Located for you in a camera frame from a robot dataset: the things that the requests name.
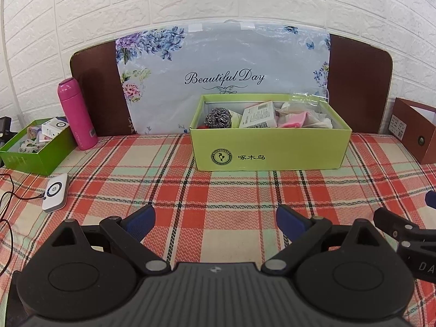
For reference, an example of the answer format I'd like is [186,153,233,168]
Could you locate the clear plastic bag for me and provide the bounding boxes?
[289,88,332,107]

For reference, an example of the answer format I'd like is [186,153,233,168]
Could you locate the dark green open box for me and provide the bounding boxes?
[0,117,77,177]

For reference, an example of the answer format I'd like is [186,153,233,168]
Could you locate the plaid blanket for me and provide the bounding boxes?
[0,132,436,327]

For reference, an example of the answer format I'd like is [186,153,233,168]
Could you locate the steel wool scrubber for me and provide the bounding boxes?
[204,107,234,130]

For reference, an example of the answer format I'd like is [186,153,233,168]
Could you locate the yellow box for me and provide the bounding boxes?
[238,101,278,129]

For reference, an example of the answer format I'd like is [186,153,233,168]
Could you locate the light green cardboard box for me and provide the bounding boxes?
[189,93,353,171]

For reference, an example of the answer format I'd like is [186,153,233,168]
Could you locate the brown cardboard box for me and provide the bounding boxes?
[388,97,436,165]

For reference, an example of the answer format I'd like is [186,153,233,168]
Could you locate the white round-button device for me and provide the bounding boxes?
[41,173,70,213]

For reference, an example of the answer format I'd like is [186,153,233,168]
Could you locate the pink thermos bottle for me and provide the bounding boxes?
[57,78,99,151]

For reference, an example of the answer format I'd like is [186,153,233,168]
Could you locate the small white box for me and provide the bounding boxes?
[41,117,69,137]

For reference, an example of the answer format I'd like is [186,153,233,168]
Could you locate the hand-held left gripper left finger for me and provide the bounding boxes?
[44,205,169,276]

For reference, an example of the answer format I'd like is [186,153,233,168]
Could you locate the floral printed plastic bag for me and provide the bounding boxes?
[115,20,332,135]

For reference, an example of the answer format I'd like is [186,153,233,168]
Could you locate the floral patterned item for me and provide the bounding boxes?
[19,138,40,155]

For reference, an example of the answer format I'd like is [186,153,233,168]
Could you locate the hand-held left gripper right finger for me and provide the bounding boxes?
[262,205,389,275]

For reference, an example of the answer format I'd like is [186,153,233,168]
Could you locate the black cable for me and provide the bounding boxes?
[0,173,46,276]

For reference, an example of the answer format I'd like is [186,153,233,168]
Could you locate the brown wooden headboard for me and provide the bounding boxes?
[70,33,395,136]

